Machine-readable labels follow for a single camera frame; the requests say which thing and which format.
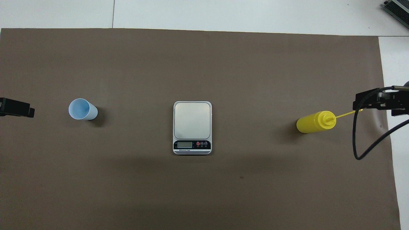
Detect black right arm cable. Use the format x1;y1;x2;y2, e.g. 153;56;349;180
352;86;409;160

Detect brown table mat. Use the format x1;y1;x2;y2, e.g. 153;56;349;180
0;28;401;230

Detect yellow squeeze bottle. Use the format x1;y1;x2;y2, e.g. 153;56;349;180
296;109;363;134

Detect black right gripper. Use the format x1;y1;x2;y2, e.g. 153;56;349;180
353;86;409;116

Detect silver digital kitchen scale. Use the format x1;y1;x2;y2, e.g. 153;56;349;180
173;101;212;155

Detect light blue plastic cup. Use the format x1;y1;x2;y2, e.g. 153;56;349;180
68;98;98;120

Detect grey ribbed metal device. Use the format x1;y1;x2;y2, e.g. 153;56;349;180
383;0;409;30

